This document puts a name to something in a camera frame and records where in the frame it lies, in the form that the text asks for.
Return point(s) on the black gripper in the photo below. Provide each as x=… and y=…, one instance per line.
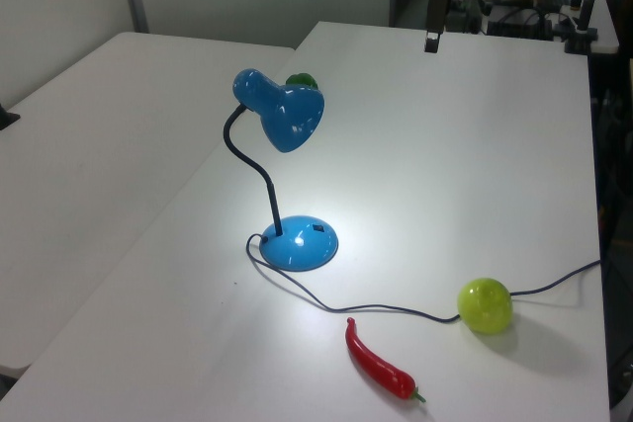
x=437, y=12

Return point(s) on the blue desk lamp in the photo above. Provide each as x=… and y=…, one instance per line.
x=292, y=115

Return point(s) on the green toy bell pepper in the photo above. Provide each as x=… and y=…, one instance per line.
x=301, y=80

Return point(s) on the black office chair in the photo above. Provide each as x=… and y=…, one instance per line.
x=620, y=17

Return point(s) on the yellow-green toy apple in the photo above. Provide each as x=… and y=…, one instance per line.
x=484, y=304

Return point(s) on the red toy chili pepper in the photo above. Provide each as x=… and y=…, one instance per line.
x=376, y=367

